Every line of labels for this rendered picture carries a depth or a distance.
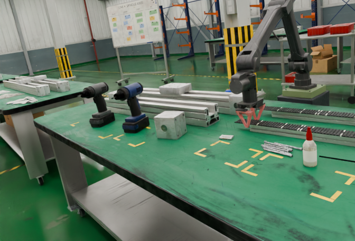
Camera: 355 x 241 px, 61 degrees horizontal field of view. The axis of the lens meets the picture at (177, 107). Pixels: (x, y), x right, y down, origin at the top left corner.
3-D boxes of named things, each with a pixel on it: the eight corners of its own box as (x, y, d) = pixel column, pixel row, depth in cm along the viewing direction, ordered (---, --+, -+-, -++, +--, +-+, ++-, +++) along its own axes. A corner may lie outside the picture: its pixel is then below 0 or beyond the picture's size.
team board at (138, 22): (115, 86, 760) (99, 6, 709) (128, 82, 801) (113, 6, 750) (165, 84, 683) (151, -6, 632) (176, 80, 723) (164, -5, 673)
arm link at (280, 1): (296, -14, 134) (274, -10, 141) (286, 1, 127) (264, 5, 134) (313, 65, 159) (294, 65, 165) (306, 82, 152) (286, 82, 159)
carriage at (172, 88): (193, 94, 173) (191, 83, 171) (180, 99, 166) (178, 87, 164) (173, 93, 184) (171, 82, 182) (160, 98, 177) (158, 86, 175)
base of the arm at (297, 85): (317, 86, 160) (298, 84, 170) (317, 71, 158) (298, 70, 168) (307, 90, 156) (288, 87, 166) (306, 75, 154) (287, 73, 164)
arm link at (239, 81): (260, 56, 113) (239, 57, 119) (244, 61, 105) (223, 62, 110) (262, 87, 116) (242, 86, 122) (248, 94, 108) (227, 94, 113)
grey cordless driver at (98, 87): (117, 119, 166) (109, 81, 160) (91, 132, 150) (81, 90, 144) (106, 119, 170) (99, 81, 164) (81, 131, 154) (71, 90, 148)
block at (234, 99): (259, 109, 148) (258, 90, 145) (246, 116, 139) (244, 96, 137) (243, 107, 154) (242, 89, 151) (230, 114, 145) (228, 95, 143)
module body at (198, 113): (219, 120, 139) (217, 102, 137) (206, 127, 133) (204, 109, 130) (119, 107, 194) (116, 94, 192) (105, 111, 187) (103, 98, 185)
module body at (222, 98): (241, 109, 152) (239, 92, 150) (230, 114, 145) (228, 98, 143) (141, 99, 207) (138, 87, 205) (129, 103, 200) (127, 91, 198)
